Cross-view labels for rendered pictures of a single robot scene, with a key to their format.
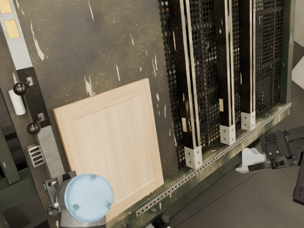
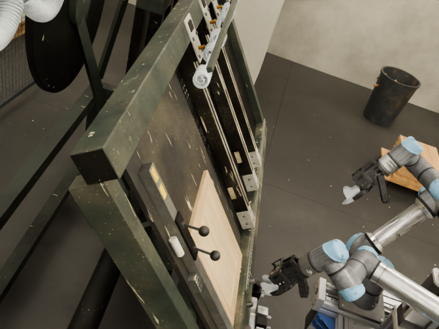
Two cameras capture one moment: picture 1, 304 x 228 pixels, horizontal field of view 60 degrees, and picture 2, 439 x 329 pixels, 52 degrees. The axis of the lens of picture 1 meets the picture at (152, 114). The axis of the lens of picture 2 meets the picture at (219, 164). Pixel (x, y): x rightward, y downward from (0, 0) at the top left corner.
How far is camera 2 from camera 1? 1.24 m
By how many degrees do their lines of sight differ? 31
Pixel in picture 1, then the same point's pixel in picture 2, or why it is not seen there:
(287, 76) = (254, 96)
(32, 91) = (185, 230)
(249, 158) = (349, 193)
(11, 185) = not seen: hidden behind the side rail
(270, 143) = (359, 179)
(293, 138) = (369, 172)
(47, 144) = (200, 267)
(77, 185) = (336, 247)
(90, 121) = not seen: hidden behind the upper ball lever
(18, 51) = (170, 205)
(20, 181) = not seen: hidden behind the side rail
